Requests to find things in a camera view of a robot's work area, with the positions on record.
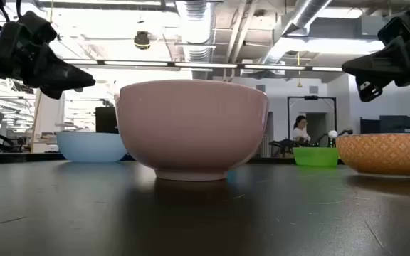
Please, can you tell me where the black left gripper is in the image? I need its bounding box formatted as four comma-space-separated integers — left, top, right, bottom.
0, 10, 97, 100

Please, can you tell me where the blue bowl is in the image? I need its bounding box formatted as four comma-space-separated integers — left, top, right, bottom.
56, 131, 128, 164

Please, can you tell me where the orange patterned bowl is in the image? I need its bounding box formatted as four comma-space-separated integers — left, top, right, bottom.
335, 132, 410, 176

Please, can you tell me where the green plastic bowl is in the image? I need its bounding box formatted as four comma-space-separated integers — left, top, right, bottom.
293, 146, 340, 167

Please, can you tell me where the small dark monitor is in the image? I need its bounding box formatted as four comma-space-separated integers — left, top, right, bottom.
359, 117, 382, 135

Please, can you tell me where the wide dark monitor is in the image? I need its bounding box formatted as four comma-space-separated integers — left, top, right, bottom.
379, 114, 410, 135

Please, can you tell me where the black computer monitor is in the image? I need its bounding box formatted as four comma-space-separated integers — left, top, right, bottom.
95, 106, 120, 135

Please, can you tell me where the person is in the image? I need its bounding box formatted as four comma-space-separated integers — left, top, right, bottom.
291, 114, 312, 144

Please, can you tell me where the dark ceiling lamp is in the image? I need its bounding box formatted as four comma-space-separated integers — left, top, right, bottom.
133, 30, 152, 50

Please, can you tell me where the large pink ceramic bowl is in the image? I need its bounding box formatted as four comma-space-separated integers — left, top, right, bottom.
114, 79, 270, 182

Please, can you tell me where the black metal frame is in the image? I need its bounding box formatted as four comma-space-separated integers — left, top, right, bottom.
287, 95, 338, 142

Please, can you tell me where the yellow pendant cord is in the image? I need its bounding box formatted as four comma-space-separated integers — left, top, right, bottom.
296, 51, 303, 89

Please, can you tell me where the silver ceiling duct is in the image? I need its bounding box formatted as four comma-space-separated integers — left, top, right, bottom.
260, 0, 334, 65

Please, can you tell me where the ribbed ceiling duct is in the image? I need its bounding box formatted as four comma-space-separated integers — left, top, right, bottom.
174, 0, 214, 63

